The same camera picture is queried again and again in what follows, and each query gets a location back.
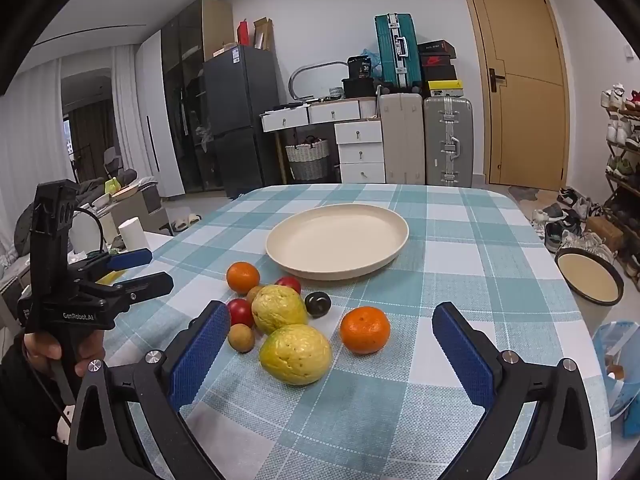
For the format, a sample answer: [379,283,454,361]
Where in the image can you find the tall wardrobe with glass doors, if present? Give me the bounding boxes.
[135,0,236,198]

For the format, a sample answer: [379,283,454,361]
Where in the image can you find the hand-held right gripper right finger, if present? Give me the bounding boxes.
[431,302,598,480]

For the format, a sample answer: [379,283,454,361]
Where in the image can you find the wooden door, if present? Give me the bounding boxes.
[456,0,571,192]

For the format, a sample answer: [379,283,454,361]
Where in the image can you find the person's left hand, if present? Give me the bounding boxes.
[22,331,106,376]

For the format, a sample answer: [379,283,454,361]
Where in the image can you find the dark grey fridge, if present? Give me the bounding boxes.
[202,45,281,198]

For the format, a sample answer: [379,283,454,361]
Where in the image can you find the yellow black shoe box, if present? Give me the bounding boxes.
[427,80,463,98]

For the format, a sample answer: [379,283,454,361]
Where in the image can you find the wooden shoe rack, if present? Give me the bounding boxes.
[602,82,640,266]

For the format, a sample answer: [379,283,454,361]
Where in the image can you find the group of shoes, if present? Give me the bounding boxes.
[530,187,626,266]

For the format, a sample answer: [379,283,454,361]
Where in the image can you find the cream basin with black rim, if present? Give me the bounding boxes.
[555,247,625,333]

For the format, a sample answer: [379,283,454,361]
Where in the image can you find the white drawer cabinet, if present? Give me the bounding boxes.
[334,121,386,184]

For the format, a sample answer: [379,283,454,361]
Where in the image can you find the yellow lemon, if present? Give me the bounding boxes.
[251,285,309,336]

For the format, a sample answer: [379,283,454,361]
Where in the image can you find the white curtains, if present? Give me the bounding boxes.
[0,45,151,221]

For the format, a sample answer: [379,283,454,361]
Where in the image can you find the teal suitcase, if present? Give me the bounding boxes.
[375,13,423,91]

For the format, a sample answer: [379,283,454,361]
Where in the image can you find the orange tangerine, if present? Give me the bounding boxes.
[340,306,392,356]
[226,261,261,295]

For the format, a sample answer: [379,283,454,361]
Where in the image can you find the beige low cabinet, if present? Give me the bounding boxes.
[107,191,171,248]

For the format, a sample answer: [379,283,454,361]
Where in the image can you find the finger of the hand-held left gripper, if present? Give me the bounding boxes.
[75,248,153,281]
[80,271,175,313]

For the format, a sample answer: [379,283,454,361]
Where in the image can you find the yellow guava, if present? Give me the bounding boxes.
[258,323,333,386]

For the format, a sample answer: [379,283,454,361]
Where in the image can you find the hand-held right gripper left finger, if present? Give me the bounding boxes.
[67,300,232,480]

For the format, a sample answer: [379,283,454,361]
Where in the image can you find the blue white plastic bag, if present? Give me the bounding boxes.
[592,321,640,436]

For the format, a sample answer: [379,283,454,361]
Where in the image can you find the dark purple round fruit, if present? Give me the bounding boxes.
[305,291,332,318]

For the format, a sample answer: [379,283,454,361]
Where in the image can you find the white cylinder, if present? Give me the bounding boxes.
[118,217,146,251]

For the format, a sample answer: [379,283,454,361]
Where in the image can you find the white desk with drawers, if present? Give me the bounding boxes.
[260,97,377,184]

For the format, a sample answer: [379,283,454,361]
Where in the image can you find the brown cardboard box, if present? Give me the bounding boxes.
[585,216,623,251]

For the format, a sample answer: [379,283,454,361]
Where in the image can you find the silver suitcase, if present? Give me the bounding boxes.
[423,96,474,188]

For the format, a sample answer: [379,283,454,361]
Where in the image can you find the cream round plate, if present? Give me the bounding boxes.
[265,203,410,281]

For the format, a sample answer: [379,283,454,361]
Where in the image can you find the arched metal frame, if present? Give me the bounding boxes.
[288,61,351,103]

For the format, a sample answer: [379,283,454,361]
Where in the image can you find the person's left forearm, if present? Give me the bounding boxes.
[0,347,76,480]

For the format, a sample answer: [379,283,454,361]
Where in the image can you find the light blue plastic bag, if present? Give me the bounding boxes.
[361,47,383,76]

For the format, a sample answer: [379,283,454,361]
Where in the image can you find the woven laundry basket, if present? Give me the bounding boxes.
[285,136,332,182]

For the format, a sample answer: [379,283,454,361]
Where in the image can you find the black printed box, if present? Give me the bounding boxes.
[347,55,373,81]

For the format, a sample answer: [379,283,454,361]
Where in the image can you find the beige suitcase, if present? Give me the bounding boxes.
[378,92,426,186]

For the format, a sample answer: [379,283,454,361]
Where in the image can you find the shoe rack with shoes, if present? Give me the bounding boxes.
[601,82,640,291]

